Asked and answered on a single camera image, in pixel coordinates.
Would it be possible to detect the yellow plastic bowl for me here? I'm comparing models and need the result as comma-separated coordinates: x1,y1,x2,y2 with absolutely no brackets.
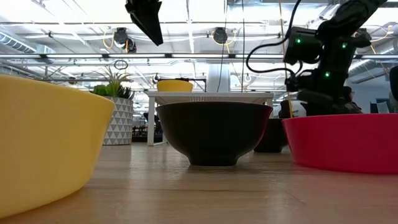
0,74,116,220
156,79,194,93

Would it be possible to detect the black bowl floral interior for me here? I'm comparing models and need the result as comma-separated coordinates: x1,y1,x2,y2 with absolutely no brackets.
155,101,274,167
253,118,289,154

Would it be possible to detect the long ceiling light strip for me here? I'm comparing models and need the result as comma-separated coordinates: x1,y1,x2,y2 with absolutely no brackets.
0,52,284,60

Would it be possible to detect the green artificial succulent plant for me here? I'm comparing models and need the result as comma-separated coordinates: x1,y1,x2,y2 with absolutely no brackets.
90,67,136,100

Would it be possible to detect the white perforated metal shelf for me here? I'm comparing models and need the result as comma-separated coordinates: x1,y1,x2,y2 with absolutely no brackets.
143,91,275,147

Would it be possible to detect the white pillar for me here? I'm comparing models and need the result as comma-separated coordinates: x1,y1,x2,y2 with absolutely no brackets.
206,63,231,93

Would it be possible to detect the grey triangle-pattern plant pot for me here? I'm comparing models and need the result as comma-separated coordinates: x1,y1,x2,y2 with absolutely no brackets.
102,96,134,146

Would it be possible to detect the person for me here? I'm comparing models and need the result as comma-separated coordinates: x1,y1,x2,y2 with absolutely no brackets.
340,86,363,114

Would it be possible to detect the red plastic bowl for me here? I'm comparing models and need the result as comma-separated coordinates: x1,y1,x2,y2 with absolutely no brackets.
281,113,398,175

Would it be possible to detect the black ceiling cord reel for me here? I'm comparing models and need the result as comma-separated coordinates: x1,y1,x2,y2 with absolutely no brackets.
212,27,229,45
113,27,137,54

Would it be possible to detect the thin black hanging cable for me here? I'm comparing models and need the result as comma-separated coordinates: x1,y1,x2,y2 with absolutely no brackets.
241,0,245,93

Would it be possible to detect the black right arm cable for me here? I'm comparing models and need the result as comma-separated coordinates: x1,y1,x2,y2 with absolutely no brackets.
245,0,302,77

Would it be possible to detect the silver ventilation duct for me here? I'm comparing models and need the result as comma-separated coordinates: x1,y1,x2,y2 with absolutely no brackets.
0,30,57,55

